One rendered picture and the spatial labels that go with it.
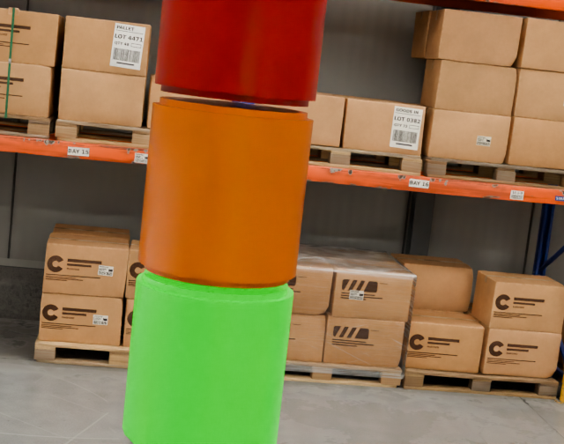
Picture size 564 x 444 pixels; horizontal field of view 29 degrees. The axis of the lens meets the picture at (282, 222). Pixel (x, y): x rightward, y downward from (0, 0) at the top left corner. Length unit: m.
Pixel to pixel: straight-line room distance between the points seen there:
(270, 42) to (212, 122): 0.03
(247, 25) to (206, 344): 0.09
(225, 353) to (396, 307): 7.89
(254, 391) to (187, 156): 0.07
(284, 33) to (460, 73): 7.87
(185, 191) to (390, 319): 7.92
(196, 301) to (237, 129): 0.05
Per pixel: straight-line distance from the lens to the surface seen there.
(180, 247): 0.33
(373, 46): 9.35
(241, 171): 0.32
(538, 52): 8.35
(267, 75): 0.32
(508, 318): 8.54
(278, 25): 0.32
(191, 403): 0.34
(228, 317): 0.33
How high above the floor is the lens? 2.28
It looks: 8 degrees down
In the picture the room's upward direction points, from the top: 6 degrees clockwise
